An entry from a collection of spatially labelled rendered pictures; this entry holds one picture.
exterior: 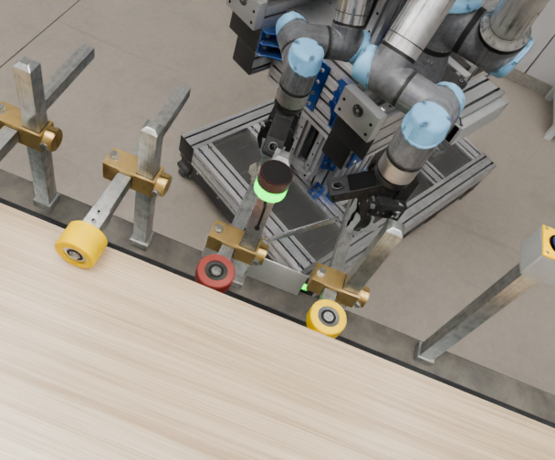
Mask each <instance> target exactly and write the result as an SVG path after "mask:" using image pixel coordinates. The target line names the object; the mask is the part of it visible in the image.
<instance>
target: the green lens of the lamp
mask: <svg viewBox="0 0 555 460"><path fill-rule="evenodd" d="M254 190H255V193H256V194H257V196H258V197H259V198H260V199H262V200H264V201H266V202H270V203H276V202H279V201H281V200H282V199H283V198H284V197H285V195H286V193H287V191H288V190H286V191H285V192H284V193H280V194H272V193H268V192H266V191H264V190H263V189H262V188H261V187H260V186H259V184H258V182H257V179H256V181H255V184H254Z"/></svg>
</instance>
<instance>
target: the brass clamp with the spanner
mask: <svg viewBox="0 0 555 460"><path fill-rule="evenodd" d="M217 224H220V225H222V226H223V229H224V230H223V232H222V233H221V234H218V233H216V232H215V230H214V228H215V226H216V225H217ZM244 233H245V231H244V230H241V229H239V228H236V227H234V226H231V225H229V224H226V223H224V222H221V221H219V220H215V223H214V225H213V227H212V229H211V231H210V233H209V235H208V238H207V241H206V245H205V247H207V248H209V249H212V250H214V251H216V252H219V249H220V247H221V245H222V244H223V245H225V246H229V247H232V248H234V253H233V255H232V258H233V259H236V260H238V261H241V262H243V263H245V264H248V265H250V266H252V265H255V266H257V265H260V266H261V265H262V264H263V262H264V259H265V257H266V254H267V251H268V249H269V246H268V245H267V244H264V243H262V241H263V238H261V237H260V238H259V241H258V243H257V247H256V249H255V251H253V250H250V249H248V248H246V247H243V246H241V245H240V244H241V241H242V238H243V235H244Z"/></svg>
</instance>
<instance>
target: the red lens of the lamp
mask: <svg viewBox="0 0 555 460"><path fill-rule="evenodd" d="M269 161H278V160H268V161H265V162H263V163H262V164H261V166H260V169H259V172H258V175H257V182H258V184H259V186H260V187H261V188H262V189H263V190H265V191H266V192H268V193H273V194H280V193H284V192H285V191H286V190H287V189H288V188H289V186H290V183H291V181H292V178H293V173H292V171H291V169H290V168H289V167H288V168H289V169H290V171H291V179H290V181H289V182H288V183H285V184H282V185H277V184H273V183H270V182H268V181H267V180H266V179H265V178H264V176H263V175H262V172H261V169H262V166H263V165H264V164H265V163H266V162H269ZM278 162H280V161H278ZM282 163H283V162H282ZM284 164H285V163H284Z"/></svg>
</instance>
